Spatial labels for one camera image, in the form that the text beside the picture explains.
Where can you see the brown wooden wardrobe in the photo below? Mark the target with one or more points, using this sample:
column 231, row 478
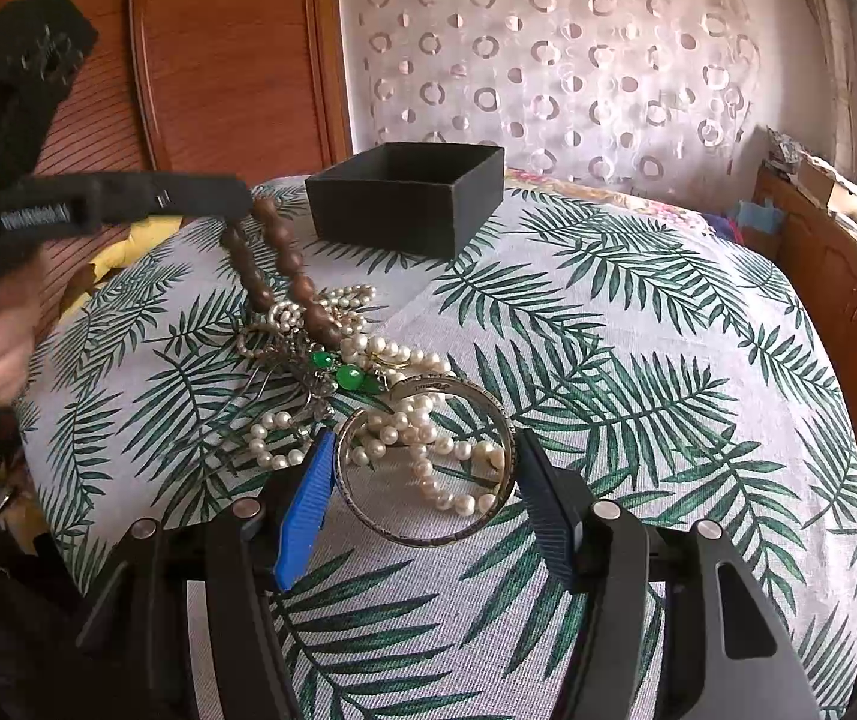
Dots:
column 233, row 52

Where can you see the leaf print tablecloth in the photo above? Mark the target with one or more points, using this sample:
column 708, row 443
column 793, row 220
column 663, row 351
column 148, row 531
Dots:
column 623, row 360

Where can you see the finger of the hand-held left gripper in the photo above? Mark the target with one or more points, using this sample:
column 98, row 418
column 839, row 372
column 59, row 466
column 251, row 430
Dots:
column 188, row 195

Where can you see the black jewelry box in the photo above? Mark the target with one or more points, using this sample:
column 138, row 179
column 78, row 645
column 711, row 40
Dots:
column 398, row 202

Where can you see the light blue box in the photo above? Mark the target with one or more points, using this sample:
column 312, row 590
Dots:
column 762, row 214

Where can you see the cardboard box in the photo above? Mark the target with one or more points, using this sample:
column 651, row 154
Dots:
column 837, row 184

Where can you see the brown wooden cabinet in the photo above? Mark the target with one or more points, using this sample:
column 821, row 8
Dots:
column 848, row 300

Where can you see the silver engraved bangle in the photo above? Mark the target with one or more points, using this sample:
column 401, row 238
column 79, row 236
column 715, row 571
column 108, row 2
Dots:
column 428, row 384

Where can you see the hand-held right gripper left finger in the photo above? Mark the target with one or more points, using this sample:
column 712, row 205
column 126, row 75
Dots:
column 301, row 510

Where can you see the green bead earring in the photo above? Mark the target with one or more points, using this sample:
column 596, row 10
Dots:
column 349, row 377

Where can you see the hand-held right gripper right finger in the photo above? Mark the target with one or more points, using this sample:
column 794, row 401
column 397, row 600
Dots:
column 548, row 514

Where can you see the pink circle pattern curtain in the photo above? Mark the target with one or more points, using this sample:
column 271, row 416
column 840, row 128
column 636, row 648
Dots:
column 548, row 52

